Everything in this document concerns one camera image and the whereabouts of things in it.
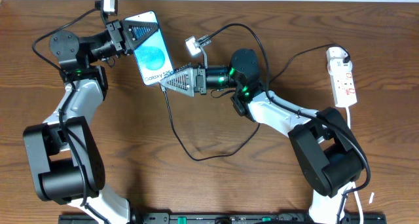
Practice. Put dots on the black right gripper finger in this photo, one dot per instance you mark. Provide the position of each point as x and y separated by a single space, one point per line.
184 68
182 81

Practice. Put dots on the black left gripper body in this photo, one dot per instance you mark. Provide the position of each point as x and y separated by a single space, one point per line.
116 37

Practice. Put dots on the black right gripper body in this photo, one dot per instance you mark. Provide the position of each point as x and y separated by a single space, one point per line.
200 80

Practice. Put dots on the blue Galaxy smartphone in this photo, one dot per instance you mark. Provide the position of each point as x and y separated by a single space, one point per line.
152 56

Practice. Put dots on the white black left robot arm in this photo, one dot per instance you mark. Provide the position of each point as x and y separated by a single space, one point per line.
65 163

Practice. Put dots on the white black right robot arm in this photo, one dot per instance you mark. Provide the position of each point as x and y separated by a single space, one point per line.
329 156

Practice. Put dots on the white power strip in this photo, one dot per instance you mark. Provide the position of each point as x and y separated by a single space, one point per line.
339 67

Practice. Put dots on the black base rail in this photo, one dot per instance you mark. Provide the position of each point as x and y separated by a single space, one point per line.
284 217

